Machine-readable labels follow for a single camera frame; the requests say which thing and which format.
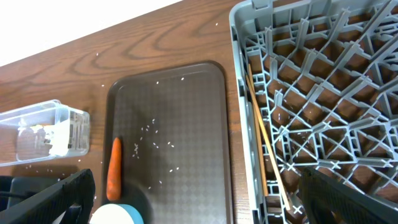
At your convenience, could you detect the brown serving tray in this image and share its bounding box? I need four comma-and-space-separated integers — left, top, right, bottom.
103, 62, 233, 223

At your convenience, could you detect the orange carrot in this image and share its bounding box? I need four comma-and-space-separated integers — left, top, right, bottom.
106, 138, 122, 201

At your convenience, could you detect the clear plastic bin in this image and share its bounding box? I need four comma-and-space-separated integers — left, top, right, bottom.
1, 100, 90, 167

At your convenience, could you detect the white napkin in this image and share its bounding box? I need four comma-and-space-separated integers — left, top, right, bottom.
16, 124, 68, 160

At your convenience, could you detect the wooden chopstick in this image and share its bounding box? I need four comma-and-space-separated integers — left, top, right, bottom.
248, 63, 269, 197
246, 76, 292, 210

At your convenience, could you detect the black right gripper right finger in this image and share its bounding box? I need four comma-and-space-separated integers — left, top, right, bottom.
298, 167, 397, 224

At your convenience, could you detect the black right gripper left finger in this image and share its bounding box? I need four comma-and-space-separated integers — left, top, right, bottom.
1, 169, 95, 223

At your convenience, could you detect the light blue rice bowl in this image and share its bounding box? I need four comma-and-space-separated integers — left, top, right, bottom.
89, 203, 144, 224

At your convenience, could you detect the grey dishwasher rack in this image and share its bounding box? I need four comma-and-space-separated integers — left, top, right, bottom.
229, 1, 397, 223

